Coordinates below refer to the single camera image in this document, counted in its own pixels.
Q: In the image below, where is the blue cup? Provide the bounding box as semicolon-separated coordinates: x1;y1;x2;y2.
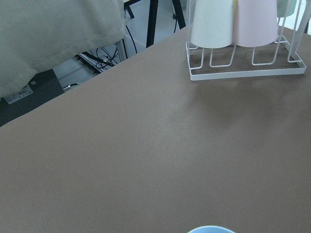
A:
188;225;235;233

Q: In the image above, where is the white cup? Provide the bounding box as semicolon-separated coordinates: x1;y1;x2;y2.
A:
190;0;235;49

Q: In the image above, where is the pink cup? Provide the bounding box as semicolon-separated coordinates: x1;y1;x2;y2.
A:
233;0;277;47

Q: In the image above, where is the beige curtain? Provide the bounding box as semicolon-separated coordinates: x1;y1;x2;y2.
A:
0;0;125;97

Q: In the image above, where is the green cup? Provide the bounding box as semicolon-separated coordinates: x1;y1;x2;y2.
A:
276;0;297;18

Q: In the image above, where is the white wire cup rack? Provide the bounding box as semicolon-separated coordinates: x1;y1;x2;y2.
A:
186;0;311;81

